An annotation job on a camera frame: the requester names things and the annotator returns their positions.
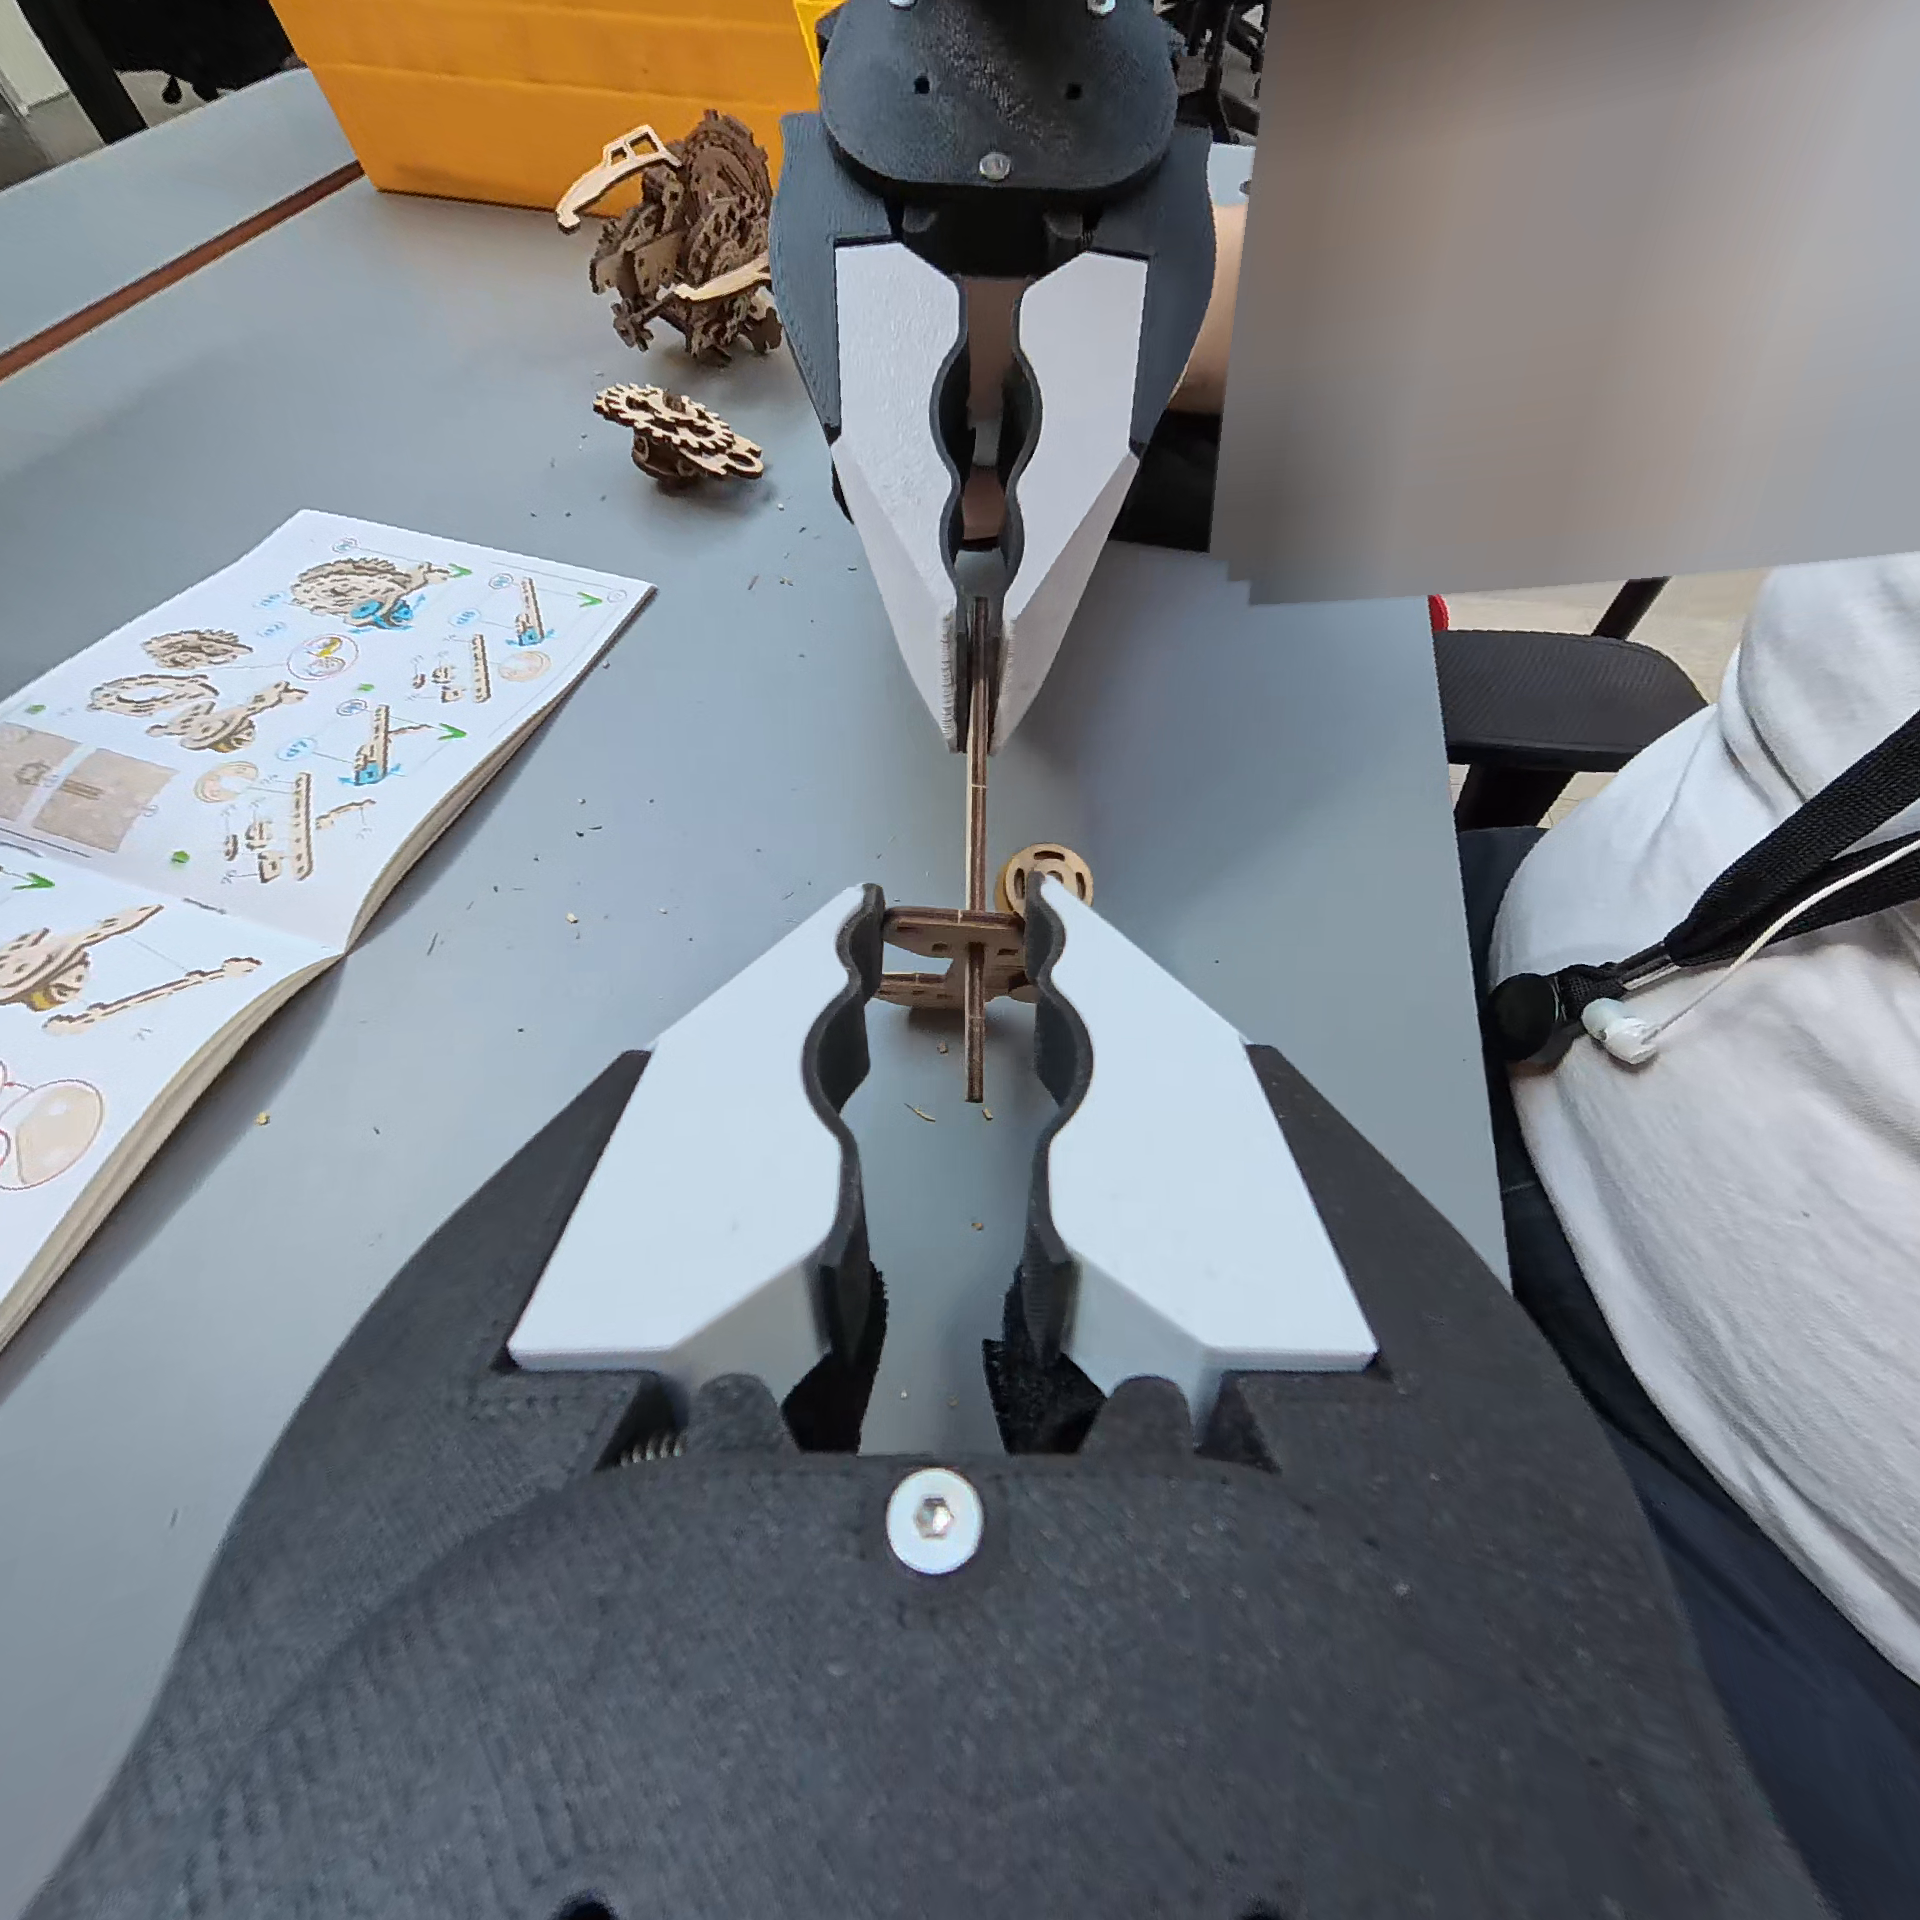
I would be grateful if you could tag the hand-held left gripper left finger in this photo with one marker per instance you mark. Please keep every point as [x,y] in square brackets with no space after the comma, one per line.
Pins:
[704,1200]

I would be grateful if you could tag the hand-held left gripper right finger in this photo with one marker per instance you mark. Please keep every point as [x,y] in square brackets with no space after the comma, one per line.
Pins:
[1184,1200]

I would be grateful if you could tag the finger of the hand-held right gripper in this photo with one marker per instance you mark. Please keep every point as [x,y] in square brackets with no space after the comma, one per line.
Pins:
[884,421]
[1089,421]

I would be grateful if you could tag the small wooden plate with holes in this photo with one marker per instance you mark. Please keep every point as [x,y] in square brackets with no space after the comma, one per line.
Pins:
[922,939]

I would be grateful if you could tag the thin wooden strip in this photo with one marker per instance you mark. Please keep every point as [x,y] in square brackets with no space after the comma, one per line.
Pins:
[975,841]

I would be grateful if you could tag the person's right forearm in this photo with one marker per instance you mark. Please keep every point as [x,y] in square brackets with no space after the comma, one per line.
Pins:
[1222,284]

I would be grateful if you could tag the large wooden model mechanism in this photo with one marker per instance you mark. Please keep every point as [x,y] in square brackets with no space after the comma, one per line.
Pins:
[690,240]

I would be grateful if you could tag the small wooden gear assembly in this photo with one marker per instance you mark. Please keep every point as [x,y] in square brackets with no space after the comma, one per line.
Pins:
[674,428]

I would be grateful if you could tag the round wooden disc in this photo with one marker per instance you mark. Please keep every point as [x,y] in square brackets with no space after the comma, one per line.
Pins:
[1035,871]

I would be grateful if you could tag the yellow box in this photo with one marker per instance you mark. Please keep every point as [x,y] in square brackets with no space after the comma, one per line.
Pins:
[525,90]

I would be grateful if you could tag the black office chair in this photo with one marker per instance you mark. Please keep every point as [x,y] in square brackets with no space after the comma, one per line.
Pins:
[1561,704]

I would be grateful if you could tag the assembly instruction booklet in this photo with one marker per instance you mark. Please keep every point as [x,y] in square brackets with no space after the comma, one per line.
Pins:
[300,781]

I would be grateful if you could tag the person's white shirt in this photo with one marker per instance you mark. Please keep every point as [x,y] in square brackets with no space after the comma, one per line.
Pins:
[1771,1274]

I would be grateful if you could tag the background black chair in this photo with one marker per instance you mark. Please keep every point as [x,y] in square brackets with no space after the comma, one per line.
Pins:
[194,45]

